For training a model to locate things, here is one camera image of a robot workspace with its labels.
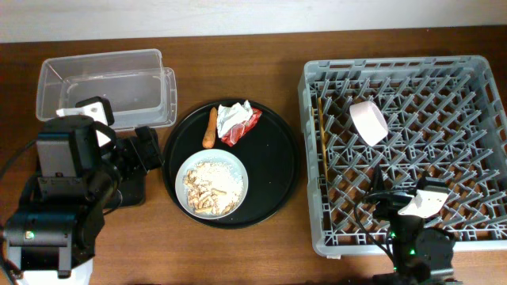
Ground pink bowl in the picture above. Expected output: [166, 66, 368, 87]
[349, 101, 388, 146]

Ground wooden chopstick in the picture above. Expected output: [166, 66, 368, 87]
[317, 97, 327, 160]
[319, 119, 328, 180]

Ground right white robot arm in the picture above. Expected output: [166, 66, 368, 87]
[353, 166, 459, 284]

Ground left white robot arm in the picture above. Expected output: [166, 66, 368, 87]
[1, 115, 164, 284]

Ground grey dishwasher rack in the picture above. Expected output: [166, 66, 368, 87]
[298, 55, 506, 259]

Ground black rectangular tray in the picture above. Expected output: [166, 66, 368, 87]
[33, 132, 146, 219]

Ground clear plastic bin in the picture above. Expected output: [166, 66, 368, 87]
[36, 49, 177, 131]

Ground orange carrot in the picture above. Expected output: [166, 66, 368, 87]
[202, 107, 218, 149]

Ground grey plate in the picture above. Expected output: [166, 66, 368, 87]
[174, 149, 249, 220]

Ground rice and food scraps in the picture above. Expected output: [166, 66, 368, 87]
[182, 161, 246, 218]

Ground round black serving tray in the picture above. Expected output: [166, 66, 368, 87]
[162, 99, 301, 230]

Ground crumpled white napkin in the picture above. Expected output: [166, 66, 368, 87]
[217, 100, 254, 138]

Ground red snack wrapper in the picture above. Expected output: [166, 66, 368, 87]
[221, 108, 262, 146]

